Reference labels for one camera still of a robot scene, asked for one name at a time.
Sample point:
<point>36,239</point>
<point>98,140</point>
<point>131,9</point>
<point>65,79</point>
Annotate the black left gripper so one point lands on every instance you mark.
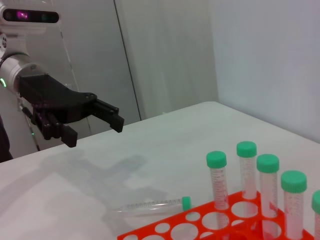
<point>57,100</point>

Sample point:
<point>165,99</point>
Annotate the green-capped clear test tube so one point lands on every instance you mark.
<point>186,203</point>
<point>293,180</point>
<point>246,149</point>
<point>316,201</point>
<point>267,163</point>
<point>216,160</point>

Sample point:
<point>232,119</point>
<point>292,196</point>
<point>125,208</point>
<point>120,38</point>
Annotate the orange test tube rack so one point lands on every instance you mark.
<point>198,227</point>

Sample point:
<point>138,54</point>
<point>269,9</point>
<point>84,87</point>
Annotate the dark maroon torso panel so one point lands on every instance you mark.
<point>3,145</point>

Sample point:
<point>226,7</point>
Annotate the white robot head with camera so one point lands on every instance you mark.
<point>30,16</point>

